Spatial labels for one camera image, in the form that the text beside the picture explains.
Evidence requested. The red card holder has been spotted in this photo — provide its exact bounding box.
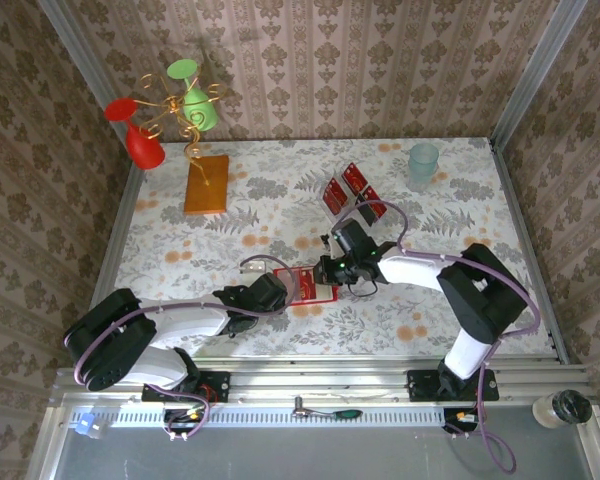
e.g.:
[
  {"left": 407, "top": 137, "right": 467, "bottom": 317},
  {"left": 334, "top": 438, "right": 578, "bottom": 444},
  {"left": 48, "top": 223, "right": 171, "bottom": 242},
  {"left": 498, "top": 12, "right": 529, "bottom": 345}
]
[{"left": 273, "top": 266, "right": 341, "bottom": 305}]

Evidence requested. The red card packets cluster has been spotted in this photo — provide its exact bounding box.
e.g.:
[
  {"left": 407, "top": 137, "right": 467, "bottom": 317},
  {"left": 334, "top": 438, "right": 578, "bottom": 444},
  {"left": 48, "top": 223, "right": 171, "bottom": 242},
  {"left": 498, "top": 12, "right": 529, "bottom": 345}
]
[{"left": 320, "top": 160, "right": 389, "bottom": 226}]

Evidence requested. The black credit card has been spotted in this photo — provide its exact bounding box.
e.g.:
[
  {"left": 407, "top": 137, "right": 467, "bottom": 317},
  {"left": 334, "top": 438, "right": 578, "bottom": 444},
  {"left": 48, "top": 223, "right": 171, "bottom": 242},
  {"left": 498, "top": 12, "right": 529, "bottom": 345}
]
[{"left": 353, "top": 193, "right": 376, "bottom": 225}]

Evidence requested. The red credit card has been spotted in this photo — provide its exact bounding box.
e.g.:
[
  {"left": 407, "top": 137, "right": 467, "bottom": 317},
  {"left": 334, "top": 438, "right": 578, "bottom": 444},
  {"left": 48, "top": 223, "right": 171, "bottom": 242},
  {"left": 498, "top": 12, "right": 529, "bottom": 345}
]
[
  {"left": 322, "top": 177, "right": 350, "bottom": 215},
  {"left": 340, "top": 162, "right": 369, "bottom": 197},
  {"left": 360, "top": 185, "right": 389, "bottom": 221}
]

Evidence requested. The floral tablecloth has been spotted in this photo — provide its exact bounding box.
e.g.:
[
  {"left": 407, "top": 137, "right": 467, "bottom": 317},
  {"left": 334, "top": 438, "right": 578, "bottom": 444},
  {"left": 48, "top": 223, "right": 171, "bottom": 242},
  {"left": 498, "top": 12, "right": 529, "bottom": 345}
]
[{"left": 97, "top": 138, "right": 556, "bottom": 359}]

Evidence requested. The clear teal plastic cup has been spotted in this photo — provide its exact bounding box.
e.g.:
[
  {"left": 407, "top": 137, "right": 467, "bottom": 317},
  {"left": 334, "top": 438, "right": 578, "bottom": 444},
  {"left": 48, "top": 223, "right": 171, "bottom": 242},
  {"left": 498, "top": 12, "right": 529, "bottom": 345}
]
[{"left": 407, "top": 143, "right": 440, "bottom": 191}]

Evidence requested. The black connector board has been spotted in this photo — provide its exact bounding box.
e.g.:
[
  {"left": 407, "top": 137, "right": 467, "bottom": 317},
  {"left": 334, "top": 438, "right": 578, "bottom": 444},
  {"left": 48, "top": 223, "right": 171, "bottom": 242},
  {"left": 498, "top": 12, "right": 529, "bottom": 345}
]
[
  {"left": 442, "top": 407, "right": 483, "bottom": 435},
  {"left": 162, "top": 405, "right": 212, "bottom": 437}
]

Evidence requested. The red wine glass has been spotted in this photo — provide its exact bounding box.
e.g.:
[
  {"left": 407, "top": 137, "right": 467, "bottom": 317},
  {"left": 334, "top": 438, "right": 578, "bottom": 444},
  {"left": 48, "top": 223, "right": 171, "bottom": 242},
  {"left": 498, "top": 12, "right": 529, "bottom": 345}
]
[{"left": 103, "top": 97, "right": 167, "bottom": 171}]

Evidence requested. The green wine glass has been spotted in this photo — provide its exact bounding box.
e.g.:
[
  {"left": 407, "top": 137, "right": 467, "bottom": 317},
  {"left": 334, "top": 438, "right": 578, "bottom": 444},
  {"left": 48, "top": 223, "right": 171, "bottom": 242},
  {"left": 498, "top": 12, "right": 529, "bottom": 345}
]
[{"left": 166, "top": 58, "right": 217, "bottom": 133}]

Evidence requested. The blue white connector block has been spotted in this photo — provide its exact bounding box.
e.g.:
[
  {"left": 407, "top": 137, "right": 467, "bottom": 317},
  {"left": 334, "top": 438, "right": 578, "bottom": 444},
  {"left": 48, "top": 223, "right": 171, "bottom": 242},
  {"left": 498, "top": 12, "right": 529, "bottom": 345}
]
[{"left": 71, "top": 412, "right": 105, "bottom": 441}]

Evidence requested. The clear jar black lid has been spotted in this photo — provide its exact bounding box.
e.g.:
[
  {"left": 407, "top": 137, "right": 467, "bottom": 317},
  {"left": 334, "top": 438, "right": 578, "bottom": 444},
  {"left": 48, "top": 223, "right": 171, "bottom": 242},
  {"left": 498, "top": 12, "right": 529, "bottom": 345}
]
[{"left": 531, "top": 388, "right": 594, "bottom": 430}]

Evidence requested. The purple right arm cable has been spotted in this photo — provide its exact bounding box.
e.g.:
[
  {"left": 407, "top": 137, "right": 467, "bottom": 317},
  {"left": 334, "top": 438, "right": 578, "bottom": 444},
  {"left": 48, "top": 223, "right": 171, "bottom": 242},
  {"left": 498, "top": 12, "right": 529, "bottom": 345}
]
[{"left": 332, "top": 199, "right": 541, "bottom": 475}]

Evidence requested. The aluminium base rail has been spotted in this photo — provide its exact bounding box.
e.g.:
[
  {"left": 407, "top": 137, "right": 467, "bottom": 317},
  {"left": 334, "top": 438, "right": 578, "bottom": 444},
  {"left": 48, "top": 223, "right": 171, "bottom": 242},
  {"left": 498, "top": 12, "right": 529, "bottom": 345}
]
[{"left": 54, "top": 355, "right": 589, "bottom": 407}]

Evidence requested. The gold wire rack wooden base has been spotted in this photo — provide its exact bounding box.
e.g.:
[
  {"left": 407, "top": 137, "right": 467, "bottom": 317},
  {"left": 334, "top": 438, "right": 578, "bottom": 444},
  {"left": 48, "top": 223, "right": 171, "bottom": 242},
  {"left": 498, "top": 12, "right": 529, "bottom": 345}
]
[{"left": 139, "top": 72, "right": 231, "bottom": 217}]

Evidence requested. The white slotted cable duct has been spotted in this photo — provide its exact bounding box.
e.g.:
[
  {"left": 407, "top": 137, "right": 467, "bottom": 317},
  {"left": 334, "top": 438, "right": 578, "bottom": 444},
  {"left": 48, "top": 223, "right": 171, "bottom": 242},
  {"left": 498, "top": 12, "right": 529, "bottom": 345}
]
[{"left": 67, "top": 405, "right": 449, "bottom": 430}]

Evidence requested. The aluminium table side rail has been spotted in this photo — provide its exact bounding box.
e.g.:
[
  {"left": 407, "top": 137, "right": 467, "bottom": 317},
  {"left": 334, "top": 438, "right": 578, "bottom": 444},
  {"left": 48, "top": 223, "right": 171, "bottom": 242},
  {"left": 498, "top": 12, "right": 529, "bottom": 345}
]
[
  {"left": 489, "top": 139, "right": 567, "bottom": 362},
  {"left": 87, "top": 167, "right": 146, "bottom": 311}
]

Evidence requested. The aluminium frame post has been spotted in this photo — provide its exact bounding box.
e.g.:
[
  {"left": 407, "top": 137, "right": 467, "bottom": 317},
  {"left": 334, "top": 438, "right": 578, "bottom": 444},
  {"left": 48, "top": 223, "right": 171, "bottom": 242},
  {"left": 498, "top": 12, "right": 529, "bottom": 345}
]
[
  {"left": 489, "top": 0, "right": 590, "bottom": 147},
  {"left": 35, "top": 0, "right": 149, "bottom": 174}
]

